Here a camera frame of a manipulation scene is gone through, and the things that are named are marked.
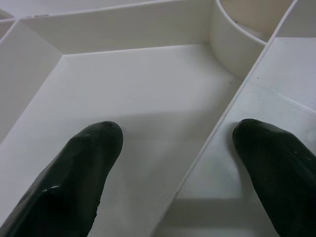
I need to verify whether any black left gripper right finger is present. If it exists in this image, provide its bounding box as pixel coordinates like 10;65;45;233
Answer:
233;118;316;237

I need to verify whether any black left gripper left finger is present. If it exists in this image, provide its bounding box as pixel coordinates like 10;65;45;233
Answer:
0;120;123;237

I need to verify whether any white plastic table top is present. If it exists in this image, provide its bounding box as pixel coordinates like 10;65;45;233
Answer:
0;0;316;237

